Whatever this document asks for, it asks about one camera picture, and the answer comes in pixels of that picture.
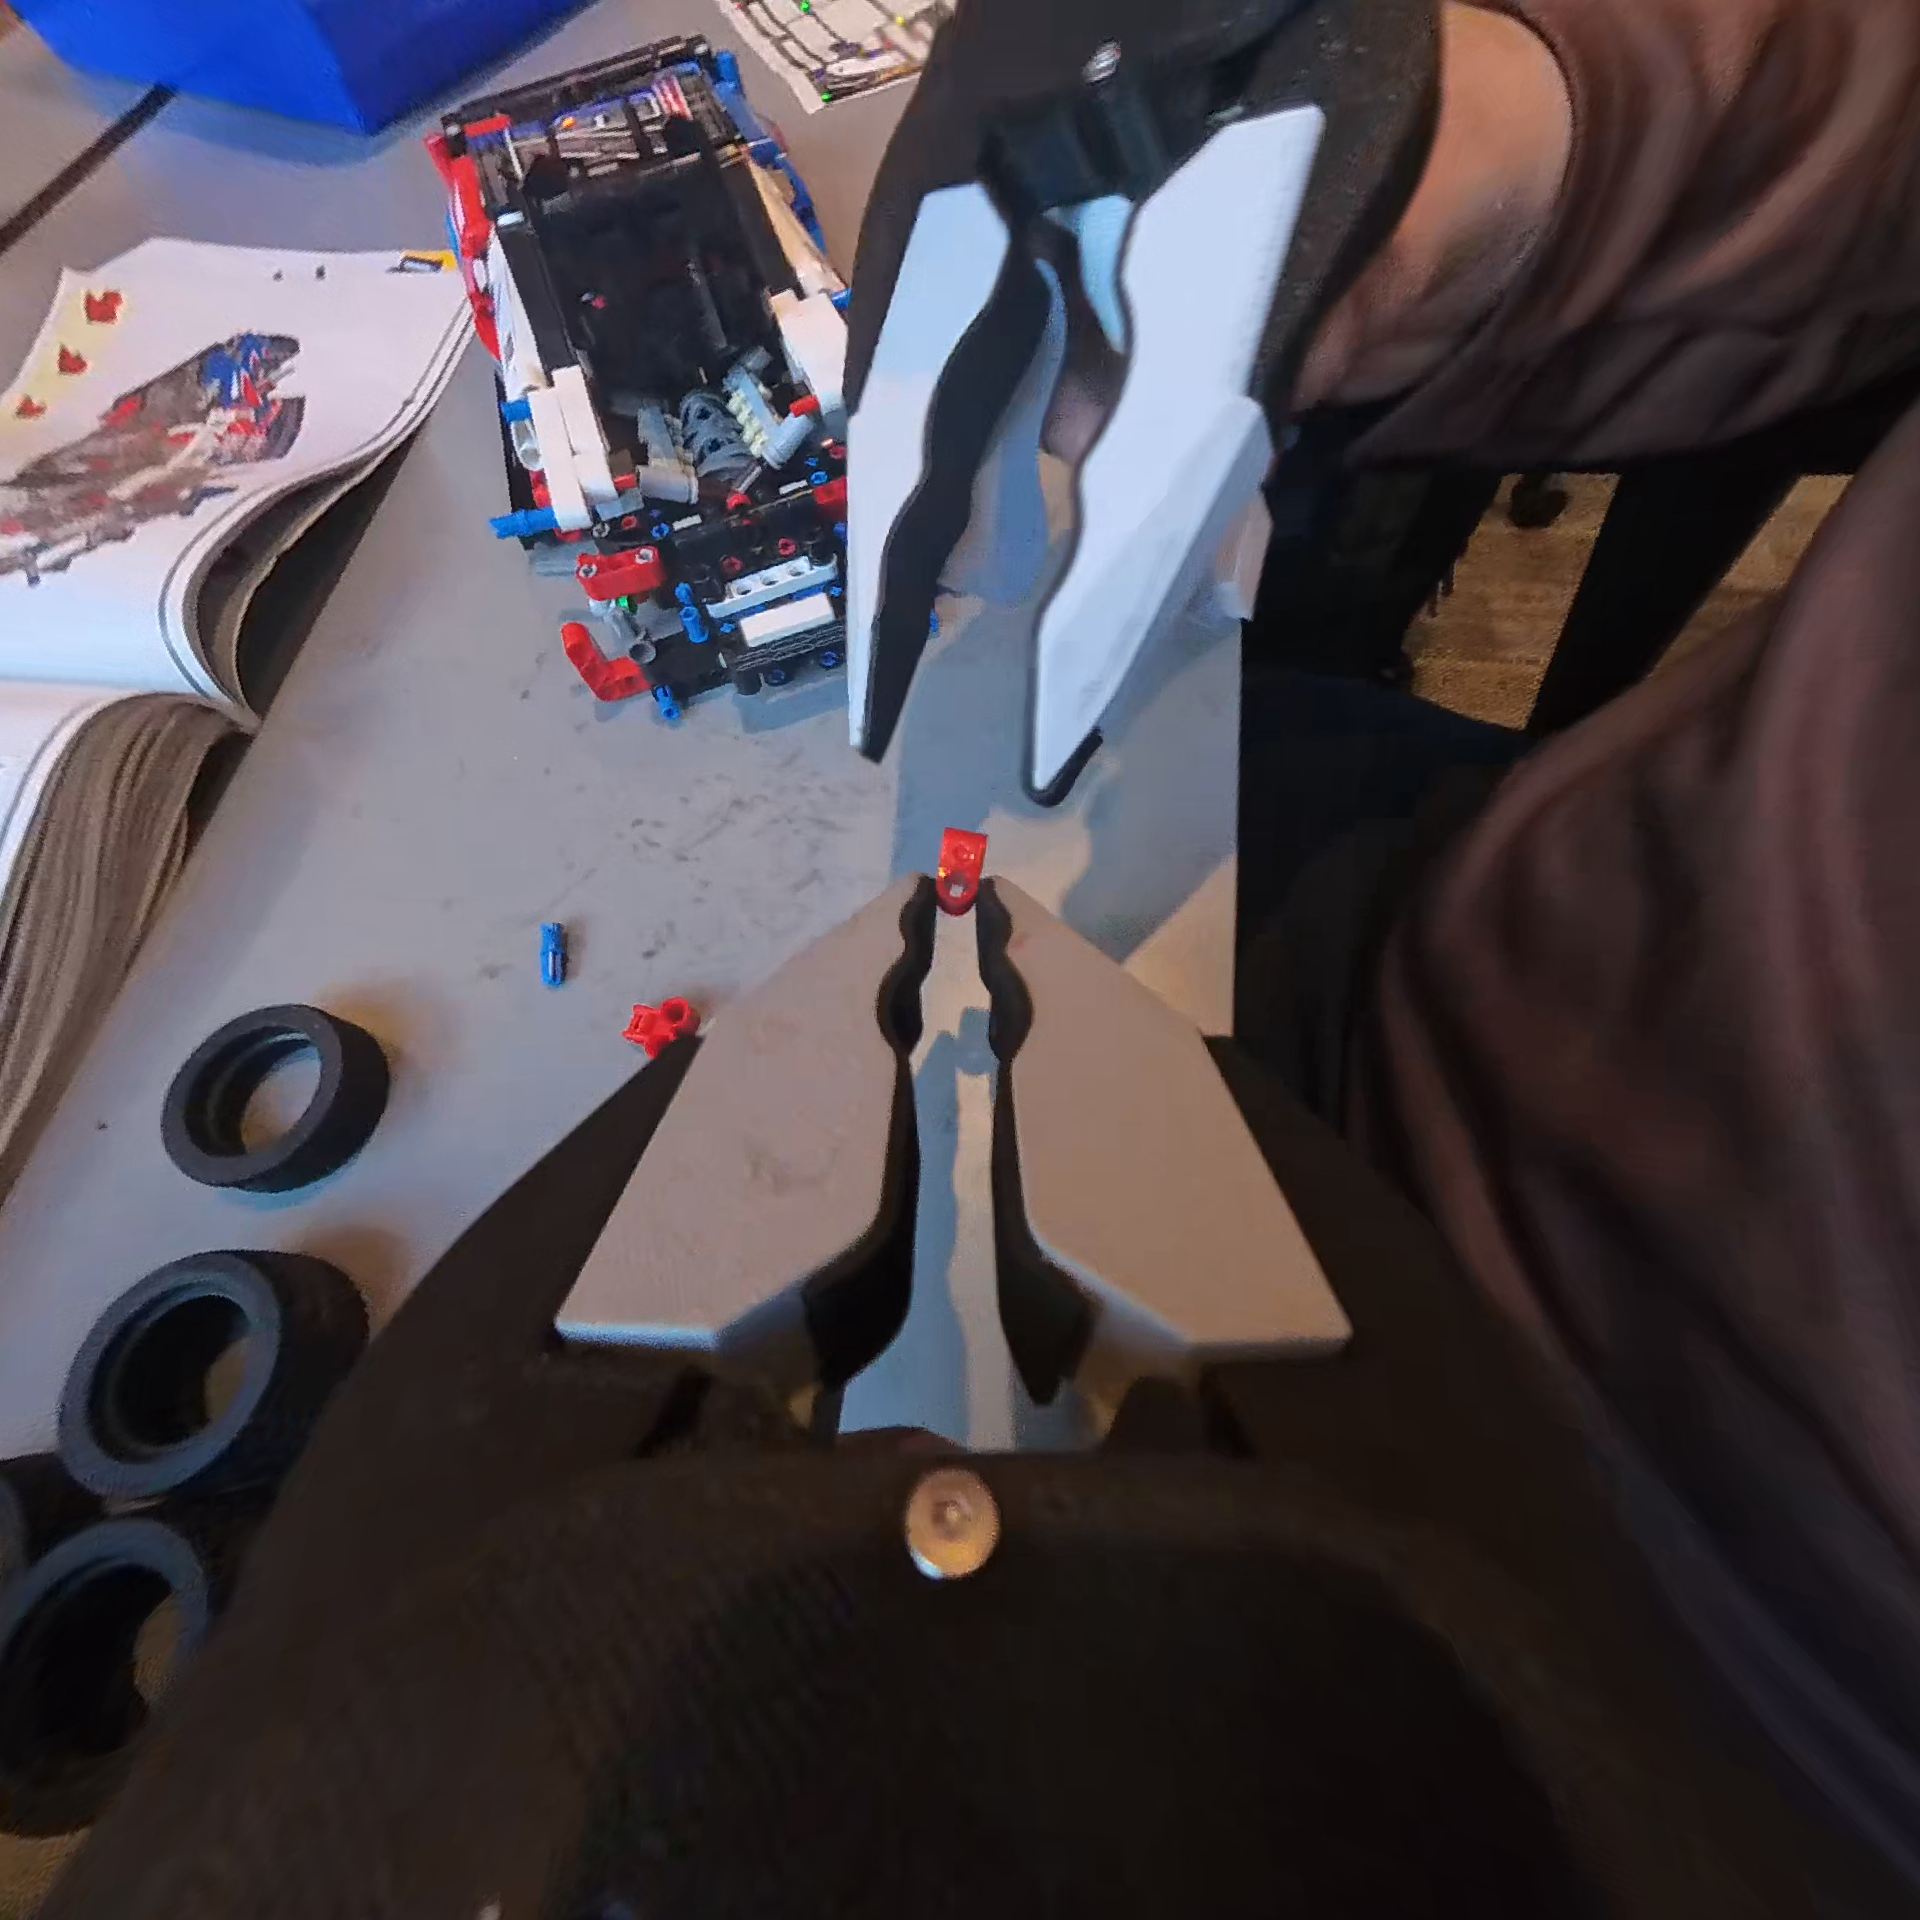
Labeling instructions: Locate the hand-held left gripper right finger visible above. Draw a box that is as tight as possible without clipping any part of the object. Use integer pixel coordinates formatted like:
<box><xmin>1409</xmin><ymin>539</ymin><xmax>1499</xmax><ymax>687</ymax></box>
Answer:
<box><xmin>971</xmin><ymin>879</ymin><xmax>1356</xmax><ymax>1404</ymax></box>

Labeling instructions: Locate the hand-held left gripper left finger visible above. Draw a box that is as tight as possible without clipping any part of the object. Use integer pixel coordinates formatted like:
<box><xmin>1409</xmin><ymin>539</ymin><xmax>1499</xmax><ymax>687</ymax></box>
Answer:
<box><xmin>556</xmin><ymin>873</ymin><xmax>934</xmax><ymax>1397</ymax></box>

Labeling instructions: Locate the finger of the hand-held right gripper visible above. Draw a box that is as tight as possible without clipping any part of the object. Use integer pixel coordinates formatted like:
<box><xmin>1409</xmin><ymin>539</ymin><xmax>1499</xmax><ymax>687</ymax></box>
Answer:
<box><xmin>1026</xmin><ymin>105</ymin><xmax>1328</xmax><ymax>810</ymax></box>
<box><xmin>843</xmin><ymin>184</ymin><xmax>1070</xmax><ymax>764</ymax></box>

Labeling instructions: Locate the toy brick race car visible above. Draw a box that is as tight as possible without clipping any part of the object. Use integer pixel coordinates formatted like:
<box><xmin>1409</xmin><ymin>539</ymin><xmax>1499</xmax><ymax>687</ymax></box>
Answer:
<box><xmin>422</xmin><ymin>36</ymin><xmax>940</xmax><ymax>723</ymax></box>

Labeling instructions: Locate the grey desk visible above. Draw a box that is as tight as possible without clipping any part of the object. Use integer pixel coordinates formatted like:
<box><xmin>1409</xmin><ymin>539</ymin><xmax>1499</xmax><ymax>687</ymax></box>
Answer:
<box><xmin>0</xmin><ymin>0</ymin><xmax>1249</xmax><ymax>1652</ymax></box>

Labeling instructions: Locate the sticker sheet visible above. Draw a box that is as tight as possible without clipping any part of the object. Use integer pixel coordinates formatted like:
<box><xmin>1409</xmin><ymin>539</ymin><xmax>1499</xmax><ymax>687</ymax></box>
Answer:
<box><xmin>718</xmin><ymin>0</ymin><xmax>962</xmax><ymax>114</ymax></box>

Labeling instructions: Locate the black rubber tyre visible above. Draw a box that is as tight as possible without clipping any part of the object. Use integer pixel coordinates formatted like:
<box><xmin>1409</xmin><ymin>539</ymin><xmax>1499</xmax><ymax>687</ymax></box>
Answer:
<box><xmin>160</xmin><ymin>1007</ymin><xmax>393</xmax><ymax>1193</ymax></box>
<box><xmin>0</xmin><ymin>1519</ymin><xmax>213</xmax><ymax>1802</ymax></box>
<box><xmin>57</xmin><ymin>1249</ymin><xmax>369</xmax><ymax>1501</ymax></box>

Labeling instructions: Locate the person's brown shirt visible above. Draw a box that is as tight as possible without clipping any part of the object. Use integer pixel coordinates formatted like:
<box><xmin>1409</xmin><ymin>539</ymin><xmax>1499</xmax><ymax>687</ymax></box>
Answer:
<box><xmin>1336</xmin><ymin>435</ymin><xmax>1920</xmax><ymax>1920</ymax></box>

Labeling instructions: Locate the blue plastic bin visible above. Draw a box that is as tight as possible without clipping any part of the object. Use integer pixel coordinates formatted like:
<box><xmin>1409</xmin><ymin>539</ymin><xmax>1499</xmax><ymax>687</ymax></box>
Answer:
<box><xmin>6</xmin><ymin>0</ymin><xmax>587</xmax><ymax>137</ymax></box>

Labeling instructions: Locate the open instruction booklet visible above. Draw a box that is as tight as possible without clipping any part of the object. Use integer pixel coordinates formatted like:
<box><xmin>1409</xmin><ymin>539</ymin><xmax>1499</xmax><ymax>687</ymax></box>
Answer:
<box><xmin>0</xmin><ymin>232</ymin><xmax>480</xmax><ymax>1202</ymax></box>

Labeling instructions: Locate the black metal frame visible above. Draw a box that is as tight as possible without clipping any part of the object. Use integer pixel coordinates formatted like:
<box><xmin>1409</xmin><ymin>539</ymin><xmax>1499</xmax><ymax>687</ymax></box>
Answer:
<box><xmin>1245</xmin><ymin>435</ymin><xmax>1864</xmax><ymax>753</ymax></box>

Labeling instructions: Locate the black cable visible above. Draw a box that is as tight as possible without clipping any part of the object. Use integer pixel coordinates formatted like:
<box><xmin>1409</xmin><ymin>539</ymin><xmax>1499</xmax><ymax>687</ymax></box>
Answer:
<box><xmin>0</xmin><ymin>83</ymin><xmax>178</xmax><ymax>257</ymax></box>

